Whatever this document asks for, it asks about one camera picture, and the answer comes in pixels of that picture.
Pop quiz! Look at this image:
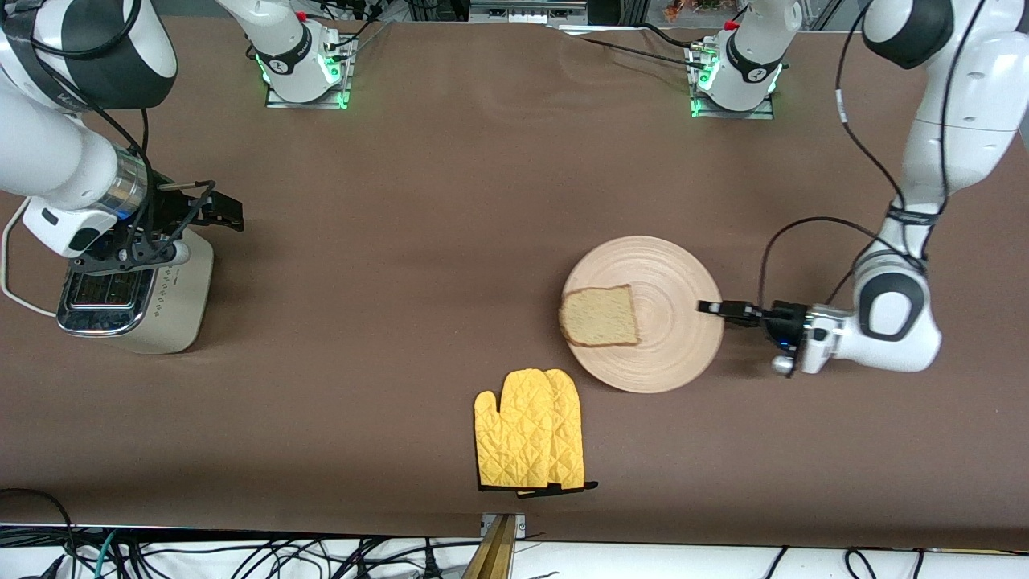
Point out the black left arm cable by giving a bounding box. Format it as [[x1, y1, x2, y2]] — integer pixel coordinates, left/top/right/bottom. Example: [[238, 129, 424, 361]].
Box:
[[758, 0, 978, 310]]

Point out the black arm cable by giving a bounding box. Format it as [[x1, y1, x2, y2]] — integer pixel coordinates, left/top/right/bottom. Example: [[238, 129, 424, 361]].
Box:
[[16, 24, 218, 250], [758, 0, 978, 310]]

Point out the teal cable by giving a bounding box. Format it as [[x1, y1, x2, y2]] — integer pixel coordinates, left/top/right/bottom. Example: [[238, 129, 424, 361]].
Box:
[[92, 529, 121, 579]]

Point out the silver aluminium frame rail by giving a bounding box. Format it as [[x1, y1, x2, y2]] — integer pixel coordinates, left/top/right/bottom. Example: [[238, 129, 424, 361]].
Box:
[[469, 0, 588, 25]]

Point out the brown table cover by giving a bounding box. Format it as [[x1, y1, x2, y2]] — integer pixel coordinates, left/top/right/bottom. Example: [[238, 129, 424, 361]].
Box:
[[0, 16, 1029, 552]]

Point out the looped black cable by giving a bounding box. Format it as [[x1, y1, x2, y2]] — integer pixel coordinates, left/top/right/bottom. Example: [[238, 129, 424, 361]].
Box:
[[0, 487, 79, 579]]

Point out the yellow quilted oven mitt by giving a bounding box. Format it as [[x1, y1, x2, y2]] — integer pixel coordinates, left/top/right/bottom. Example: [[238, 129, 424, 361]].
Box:
[[474, 368, 564, 493], [549, 370, 600, 493]]

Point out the white toaster power cord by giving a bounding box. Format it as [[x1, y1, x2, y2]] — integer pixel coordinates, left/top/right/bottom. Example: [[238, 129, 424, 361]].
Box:
[[0, 201, 61, 316]]

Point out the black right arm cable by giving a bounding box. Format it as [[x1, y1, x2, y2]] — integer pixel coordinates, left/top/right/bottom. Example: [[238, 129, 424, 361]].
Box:
[[16, 24, 218, 250]]

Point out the tangle of black cables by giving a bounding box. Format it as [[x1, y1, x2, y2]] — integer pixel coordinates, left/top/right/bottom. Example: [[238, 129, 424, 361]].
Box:
[[121, 535, 483, 579]]

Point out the cream and chrome toaster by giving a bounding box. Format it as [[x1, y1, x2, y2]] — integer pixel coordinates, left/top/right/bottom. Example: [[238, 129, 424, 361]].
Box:
[[56, 229, 215, 355]]

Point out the slice of bread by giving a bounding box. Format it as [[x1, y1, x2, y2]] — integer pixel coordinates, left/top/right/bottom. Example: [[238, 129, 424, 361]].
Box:
[[559, 285, 642, 348]]

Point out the tan angled beam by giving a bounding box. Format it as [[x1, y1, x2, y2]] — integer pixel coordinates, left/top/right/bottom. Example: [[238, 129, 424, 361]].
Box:
[[461, 515, 517, 579]]

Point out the round wooden plate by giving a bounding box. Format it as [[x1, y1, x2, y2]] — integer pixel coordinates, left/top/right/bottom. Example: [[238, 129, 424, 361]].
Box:
[[560, 236, 724, 394]]

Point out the thin black power cable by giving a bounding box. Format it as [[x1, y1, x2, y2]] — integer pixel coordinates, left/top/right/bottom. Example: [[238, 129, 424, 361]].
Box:
[[639, 22, 700, 51], [577, 36, 708, 72], [326, 4, 395, 61]]

